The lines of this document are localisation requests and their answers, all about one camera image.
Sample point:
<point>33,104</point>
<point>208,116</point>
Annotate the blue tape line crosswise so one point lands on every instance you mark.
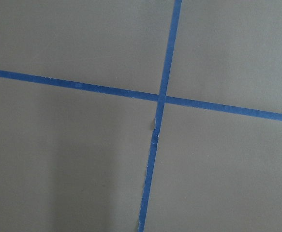
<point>140,95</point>

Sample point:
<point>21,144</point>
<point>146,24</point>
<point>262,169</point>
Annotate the blue tape line lengthwise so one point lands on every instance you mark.
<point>159,114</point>

